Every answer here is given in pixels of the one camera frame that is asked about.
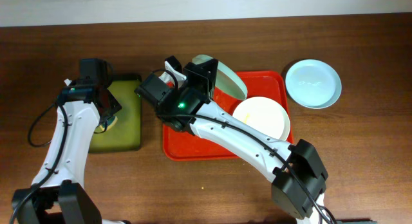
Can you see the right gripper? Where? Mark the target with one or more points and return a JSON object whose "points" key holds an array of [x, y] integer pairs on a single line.
{"points": [[201, 80]]}

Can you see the green and yellow sponge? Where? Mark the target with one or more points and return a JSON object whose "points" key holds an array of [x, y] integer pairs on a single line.
{"points": [[108, 124]]}

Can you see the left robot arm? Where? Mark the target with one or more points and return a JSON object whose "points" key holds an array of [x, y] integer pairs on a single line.
{"points": [[57, 193]]}

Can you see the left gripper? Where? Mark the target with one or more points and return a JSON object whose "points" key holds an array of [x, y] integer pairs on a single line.
{"points": [[107, 105]]}

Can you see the white plate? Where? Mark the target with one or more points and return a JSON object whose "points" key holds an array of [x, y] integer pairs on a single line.
{"points": [[264, 115]]}

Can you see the black tray with soapy water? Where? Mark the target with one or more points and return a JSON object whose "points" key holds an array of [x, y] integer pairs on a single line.
{"points": [[125, 135]]}

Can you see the red plastic tray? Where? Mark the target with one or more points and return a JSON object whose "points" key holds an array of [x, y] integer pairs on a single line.
{"points": [[185, 147]]}

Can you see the light blue plate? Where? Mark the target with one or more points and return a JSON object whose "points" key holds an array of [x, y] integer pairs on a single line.
{"points": [[313, 84]]}

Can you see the light green plate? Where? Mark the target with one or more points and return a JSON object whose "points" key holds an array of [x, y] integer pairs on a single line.
{"points": [[227, 80]]}

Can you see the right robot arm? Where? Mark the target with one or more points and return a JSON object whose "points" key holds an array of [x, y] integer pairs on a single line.
{"points": [[182, 100]]}

